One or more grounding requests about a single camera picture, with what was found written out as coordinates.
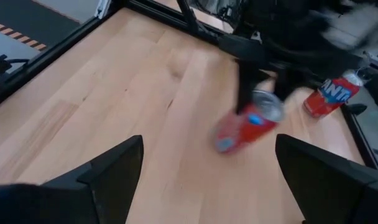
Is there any silver frame bracket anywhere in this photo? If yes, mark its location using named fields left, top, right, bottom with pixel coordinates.
left=94, top=0, right=113, bottom=19

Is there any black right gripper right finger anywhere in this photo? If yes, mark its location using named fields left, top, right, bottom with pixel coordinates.
left=275, top=133, right=378, bottom=224

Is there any black aluminium table frame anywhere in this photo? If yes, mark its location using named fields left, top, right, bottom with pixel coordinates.
left=0, top=0, right=378, bottom=172

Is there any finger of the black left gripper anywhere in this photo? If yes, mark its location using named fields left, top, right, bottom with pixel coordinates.
left=274, top=74, right=302, bottom=102
left=236, top=60, right=264, bottom=113

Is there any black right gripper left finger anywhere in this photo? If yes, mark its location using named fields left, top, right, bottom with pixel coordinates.
left=0, top=135, right=144, bottom=224

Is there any red Fanta can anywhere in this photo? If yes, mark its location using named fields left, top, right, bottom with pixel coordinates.
left=303, top=73, right=364, bottom=119
left=212, top=90, right=286, bottom=155

